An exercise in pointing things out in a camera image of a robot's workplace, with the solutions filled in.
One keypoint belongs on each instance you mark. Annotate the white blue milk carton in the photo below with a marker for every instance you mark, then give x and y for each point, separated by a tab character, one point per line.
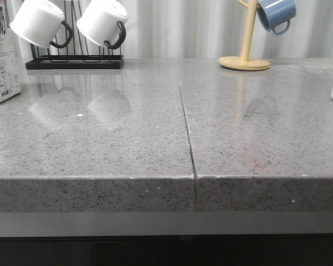
9	83

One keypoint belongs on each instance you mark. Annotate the wooden mug tree stand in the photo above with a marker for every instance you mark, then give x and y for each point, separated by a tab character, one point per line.
244	62

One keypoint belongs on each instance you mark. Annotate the blue enamel mug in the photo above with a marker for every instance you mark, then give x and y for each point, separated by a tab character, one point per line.
273	13

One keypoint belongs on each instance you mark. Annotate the white mug black handle right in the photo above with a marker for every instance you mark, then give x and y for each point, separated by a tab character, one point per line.
103	23

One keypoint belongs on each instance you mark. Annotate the white mug black handle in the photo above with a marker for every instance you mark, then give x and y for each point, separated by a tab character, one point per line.
38	23
103	23

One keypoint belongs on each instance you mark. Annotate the black wire mug rack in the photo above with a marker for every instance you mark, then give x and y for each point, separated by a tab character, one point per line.
80	53

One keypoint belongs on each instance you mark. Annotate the white mug black handle left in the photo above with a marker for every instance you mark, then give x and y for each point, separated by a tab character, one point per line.
38	23

